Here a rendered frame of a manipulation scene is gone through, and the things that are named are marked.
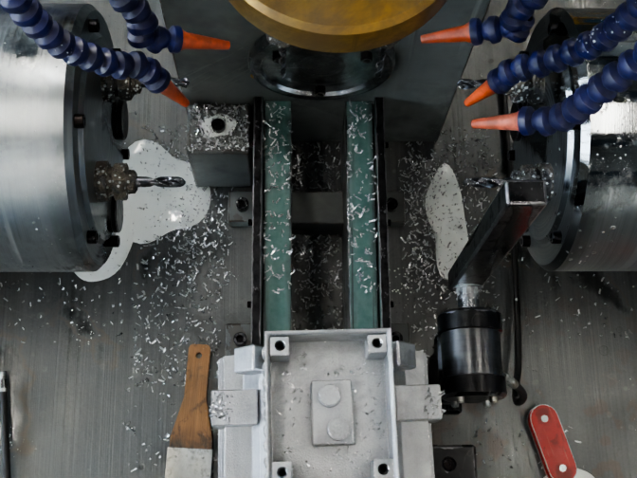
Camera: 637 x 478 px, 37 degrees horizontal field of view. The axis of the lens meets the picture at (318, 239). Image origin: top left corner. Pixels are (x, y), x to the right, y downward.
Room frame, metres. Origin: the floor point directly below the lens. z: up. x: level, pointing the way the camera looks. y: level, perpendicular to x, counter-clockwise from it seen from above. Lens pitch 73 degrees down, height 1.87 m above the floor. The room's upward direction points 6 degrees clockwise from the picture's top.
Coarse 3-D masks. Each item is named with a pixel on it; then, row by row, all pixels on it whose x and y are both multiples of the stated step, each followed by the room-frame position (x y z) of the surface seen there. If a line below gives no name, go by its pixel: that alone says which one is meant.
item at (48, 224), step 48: (0, 48) 0.36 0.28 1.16; (0, 96) 0.31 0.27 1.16; (48, 96) 0.32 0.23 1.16; (96, 96) 0.35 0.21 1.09; (0, 144) 0.28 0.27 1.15; (48, 144) 0.28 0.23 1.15; (96, 144) 0.31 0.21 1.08; (0, 192) 0.24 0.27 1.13; (48, 192) 0.25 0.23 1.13; (96, 192) 0.27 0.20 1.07; (0, 240) 0.21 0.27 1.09; (48, 240) 0.22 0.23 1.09; (96, 240) 0.23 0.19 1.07
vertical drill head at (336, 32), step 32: (256, 0) 0.32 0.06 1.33; (288, 0) 0.33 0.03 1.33; (320, 0) 0.33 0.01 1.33; (352, 0) 0.33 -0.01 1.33; (384, 0) 0.33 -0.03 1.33; (416, 0) 0.34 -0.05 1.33; (288, 32) 0.31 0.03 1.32; (320, 32) 0.31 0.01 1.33; (352, 32) 0.31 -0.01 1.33; (384, 32) 0.31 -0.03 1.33
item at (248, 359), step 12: (240, 348) 0.14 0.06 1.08; (252, 348) 0.14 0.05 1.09; (396, 348) 0.15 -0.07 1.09; (408, 348) 0.16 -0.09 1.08; (240, 360) 0.13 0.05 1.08; (252, 360) 0.13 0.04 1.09; (396, 360) 0.14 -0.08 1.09; (408, 360) 0.15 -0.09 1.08; (240, 372) 0.12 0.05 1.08; (252, 372) 0.12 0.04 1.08
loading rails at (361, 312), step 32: (256, 128) 0.41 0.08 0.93; (288, 128) 0.42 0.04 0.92; (352, 128) 0.43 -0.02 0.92; (384, 128) 0.43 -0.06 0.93; (256, 160) 0.37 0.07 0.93; (288, 160) 0.38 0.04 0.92; (352, 160) 0.39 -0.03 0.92; (384, 160) 0.39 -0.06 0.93; (256, 192) 0.34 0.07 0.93; (288, 192) 0.34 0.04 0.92; (320, 192) 0.38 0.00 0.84; (352, 192) 0.35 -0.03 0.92; (384, 192) 0.35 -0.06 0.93; (256, 224) 0.30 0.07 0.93; (288, 224) 0.31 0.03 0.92; (320, 224) 0.34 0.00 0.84; (352, 224) 0.32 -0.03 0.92; (384, 224) 0.32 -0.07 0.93; (256, 256) 0.27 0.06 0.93; (288, 256) 0.27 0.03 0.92; (352, 256) 0.28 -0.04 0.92; (384, 256) 0.28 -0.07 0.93; (256, 288) 0.23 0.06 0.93; (352, 288) 0.25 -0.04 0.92; (384, 288) 0.25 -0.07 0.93; (256, 320) 0.20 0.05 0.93; (288, 320) 0.21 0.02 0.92; (352, 320) 0.21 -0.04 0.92; (384, 320) 0.21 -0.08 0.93
